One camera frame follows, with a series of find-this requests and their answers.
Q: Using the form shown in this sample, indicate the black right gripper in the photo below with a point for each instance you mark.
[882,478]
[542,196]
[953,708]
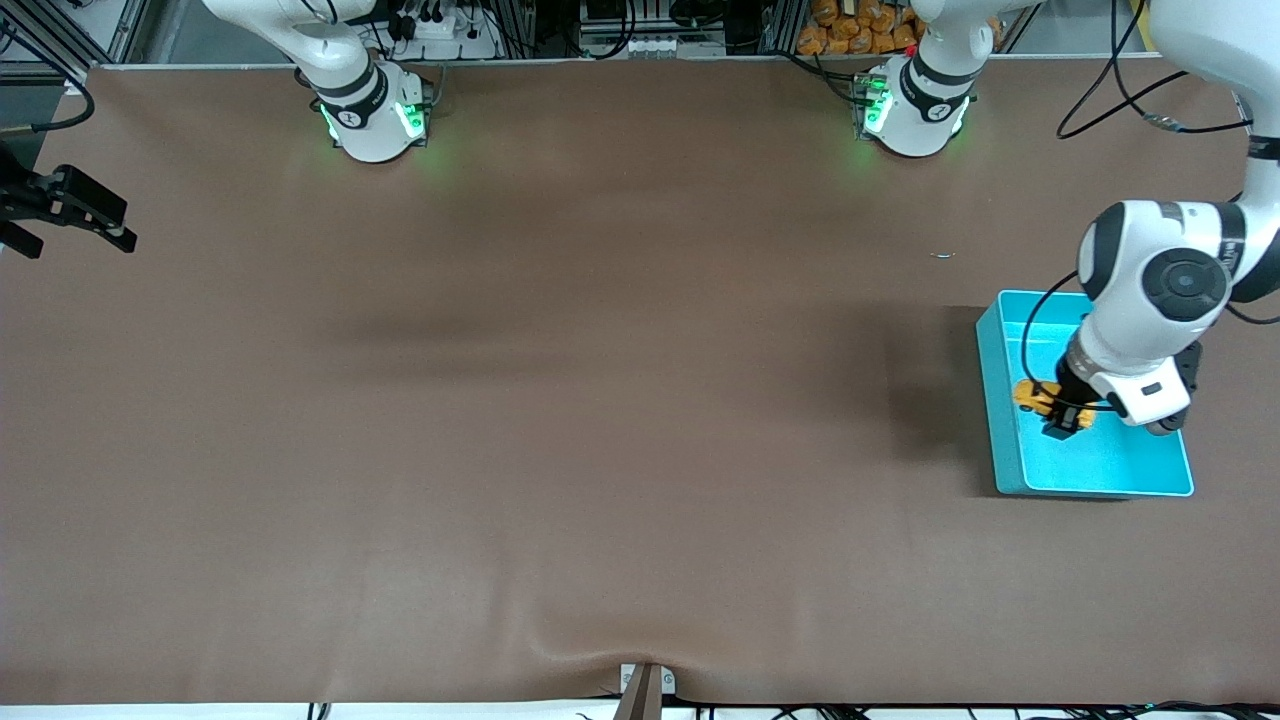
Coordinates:
[22,196]

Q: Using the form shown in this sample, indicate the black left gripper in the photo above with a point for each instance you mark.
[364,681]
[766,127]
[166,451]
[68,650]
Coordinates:
[1072,391]

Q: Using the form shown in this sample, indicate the yellow beetle toy car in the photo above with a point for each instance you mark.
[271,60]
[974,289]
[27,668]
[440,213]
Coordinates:
[1032,396]

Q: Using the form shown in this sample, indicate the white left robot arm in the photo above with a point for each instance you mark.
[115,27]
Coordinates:
[1170,270]

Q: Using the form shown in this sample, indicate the teal plastic bin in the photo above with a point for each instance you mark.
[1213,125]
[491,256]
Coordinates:
[1100,460]

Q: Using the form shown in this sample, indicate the white power strip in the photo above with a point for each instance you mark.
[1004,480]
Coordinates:
[437,28]

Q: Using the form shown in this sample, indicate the orange items box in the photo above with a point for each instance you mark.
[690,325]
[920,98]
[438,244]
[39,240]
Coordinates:
[858,25]

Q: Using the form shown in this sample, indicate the brown table mat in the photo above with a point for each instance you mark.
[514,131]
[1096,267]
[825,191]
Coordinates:
[600,400]

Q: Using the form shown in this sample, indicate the grey electronics box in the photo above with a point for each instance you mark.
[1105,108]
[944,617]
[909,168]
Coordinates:
[650,25]

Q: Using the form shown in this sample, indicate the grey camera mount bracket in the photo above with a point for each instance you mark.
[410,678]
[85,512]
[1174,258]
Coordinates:
[645,690]

